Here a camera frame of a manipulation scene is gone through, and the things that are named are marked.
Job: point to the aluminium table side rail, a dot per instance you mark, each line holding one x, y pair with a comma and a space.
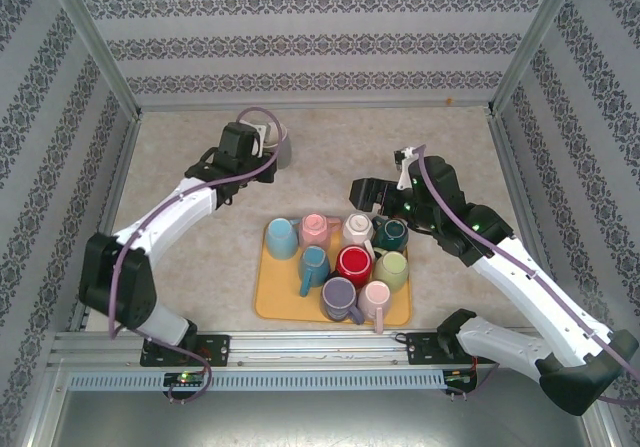
507, 167
126, 157

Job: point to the aluminium frame post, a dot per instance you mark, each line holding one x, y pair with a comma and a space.
534, 42
92, 42

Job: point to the dark green mug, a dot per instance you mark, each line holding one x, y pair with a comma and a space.
395, 237

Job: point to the light blue mug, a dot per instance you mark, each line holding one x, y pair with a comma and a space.
281, 239

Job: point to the grey mug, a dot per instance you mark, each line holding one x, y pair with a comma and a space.
285, 154

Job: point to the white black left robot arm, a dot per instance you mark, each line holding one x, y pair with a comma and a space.
165, 222

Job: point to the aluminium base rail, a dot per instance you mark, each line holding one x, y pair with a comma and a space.
320, 352

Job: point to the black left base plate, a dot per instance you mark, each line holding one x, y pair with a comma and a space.
215, 349

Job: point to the controller board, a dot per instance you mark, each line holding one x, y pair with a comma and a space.
185, 378
460, 377

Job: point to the red mug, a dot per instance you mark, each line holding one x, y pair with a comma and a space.
354, 266

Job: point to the light pink mug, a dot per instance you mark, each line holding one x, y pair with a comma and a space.
374, 299

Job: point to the white faceted mug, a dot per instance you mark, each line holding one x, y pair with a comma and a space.
356, 232

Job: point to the left controller board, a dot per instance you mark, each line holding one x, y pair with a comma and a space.
185, 378

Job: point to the purple mug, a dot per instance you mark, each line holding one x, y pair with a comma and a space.
339, 297

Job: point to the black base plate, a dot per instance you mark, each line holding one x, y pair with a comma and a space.
215, 349
422, 349

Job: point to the right controller board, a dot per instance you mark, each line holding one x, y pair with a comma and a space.
460, 377

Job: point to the light green mug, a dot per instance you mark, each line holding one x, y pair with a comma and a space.
392, 272

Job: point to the pink faceted mug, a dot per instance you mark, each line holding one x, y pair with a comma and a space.
316, 232

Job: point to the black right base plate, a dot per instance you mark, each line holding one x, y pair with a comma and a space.
422, 349

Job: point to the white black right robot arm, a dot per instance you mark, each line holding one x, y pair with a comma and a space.
510, 277

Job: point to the yellow plastic tray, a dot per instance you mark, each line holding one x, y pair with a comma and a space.
272, 292

